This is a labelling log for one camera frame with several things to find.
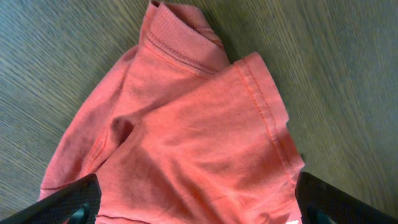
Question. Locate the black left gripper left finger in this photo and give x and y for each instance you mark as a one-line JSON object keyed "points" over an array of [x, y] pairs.
{"points": [[77, 203]]}

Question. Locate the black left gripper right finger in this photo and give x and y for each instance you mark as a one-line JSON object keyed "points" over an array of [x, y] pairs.
{"points": [[322, 203]]}

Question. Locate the orange-red t-shirt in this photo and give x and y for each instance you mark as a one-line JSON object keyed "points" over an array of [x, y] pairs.
{"points": [[176, 133]]}

